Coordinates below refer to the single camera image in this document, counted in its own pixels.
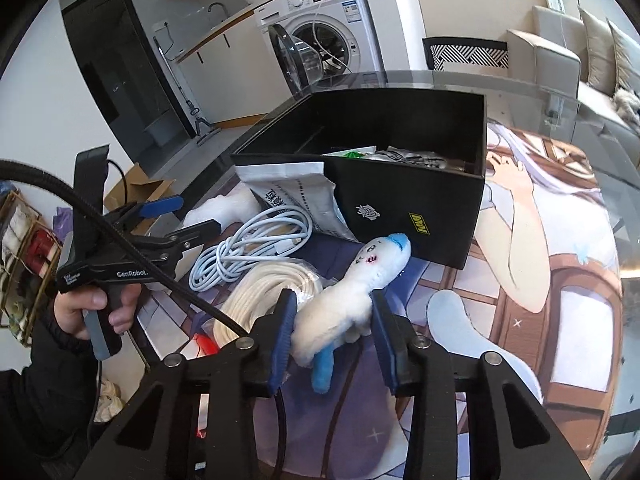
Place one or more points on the grey fluffy throw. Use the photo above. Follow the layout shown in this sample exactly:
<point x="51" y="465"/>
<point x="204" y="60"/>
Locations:
<point x="627" y="105"/>

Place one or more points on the flat mop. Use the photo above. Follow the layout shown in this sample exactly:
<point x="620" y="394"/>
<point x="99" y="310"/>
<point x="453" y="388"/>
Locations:
<point x="202" y="127"/>

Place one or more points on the person's left forearm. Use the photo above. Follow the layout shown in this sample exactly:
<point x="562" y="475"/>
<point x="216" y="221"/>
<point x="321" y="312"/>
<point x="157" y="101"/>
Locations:
<point x="45" y="400"/>

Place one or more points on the cardboard box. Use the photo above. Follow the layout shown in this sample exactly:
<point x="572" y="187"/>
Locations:
<point x="137" y="182"/>

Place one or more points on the large white printed packet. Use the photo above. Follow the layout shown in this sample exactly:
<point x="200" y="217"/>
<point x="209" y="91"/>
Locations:
<point x="300" y="195"/>

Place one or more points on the kitchen faucet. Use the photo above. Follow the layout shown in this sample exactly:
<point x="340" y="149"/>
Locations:
<point x="218" y="3"/>

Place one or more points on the black storage box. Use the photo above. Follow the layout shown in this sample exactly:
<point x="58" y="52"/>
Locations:
<point x="400" y="200"/>

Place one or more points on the beige cushion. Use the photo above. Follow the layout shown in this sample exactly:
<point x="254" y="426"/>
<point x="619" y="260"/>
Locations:
<point x="595" y="50"/>
<point x="627" y="60"/>

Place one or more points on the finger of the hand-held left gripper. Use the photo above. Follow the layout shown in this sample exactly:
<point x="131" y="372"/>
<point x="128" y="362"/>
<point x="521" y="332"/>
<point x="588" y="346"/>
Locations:
<point x="200" y="232"/>
<point x="160" y="206"/>

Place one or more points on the white and blue plush toy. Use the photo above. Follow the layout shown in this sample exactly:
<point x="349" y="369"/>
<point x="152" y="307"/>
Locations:
<point x="345" y="285"/>

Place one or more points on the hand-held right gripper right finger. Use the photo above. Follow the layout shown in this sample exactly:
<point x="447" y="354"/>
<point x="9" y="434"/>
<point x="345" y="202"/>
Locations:
<point x="387" y="345"/>

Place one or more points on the beige sofa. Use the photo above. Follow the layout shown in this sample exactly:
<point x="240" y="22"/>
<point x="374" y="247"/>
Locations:
<point x="545" y="60"/>

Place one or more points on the white kitchen counter cabinet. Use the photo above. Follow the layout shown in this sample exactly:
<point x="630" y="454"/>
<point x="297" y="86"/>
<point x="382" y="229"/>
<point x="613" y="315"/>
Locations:
<point x="225" y="55"/>

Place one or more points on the small green packet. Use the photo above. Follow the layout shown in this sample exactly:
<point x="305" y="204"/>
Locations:
<point x="356" y="153"/>

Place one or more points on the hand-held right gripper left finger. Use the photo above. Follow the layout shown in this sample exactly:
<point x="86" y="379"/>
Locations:
<point x="282" y="340"/>

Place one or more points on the silver foil packet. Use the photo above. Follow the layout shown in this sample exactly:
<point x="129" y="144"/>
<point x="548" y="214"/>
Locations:
<point x="415" y="157"/>

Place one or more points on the black patterned chair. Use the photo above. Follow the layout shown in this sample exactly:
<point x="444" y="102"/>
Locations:
<point x="465" y="55"/>

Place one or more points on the person's left hand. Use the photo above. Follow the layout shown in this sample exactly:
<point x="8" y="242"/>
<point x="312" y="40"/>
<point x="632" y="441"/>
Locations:
<point x="75" y="310"/>

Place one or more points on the printed table mat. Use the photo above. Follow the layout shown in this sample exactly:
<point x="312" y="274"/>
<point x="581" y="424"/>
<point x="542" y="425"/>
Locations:
<point x="550" y="285"/>

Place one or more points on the white wall socket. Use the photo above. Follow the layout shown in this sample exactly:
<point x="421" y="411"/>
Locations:
<point x="161" y="25"/>

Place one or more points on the white washing machine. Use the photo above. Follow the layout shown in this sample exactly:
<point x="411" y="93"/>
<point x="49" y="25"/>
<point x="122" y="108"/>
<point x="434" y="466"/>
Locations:
<point x="345" y="20"/>

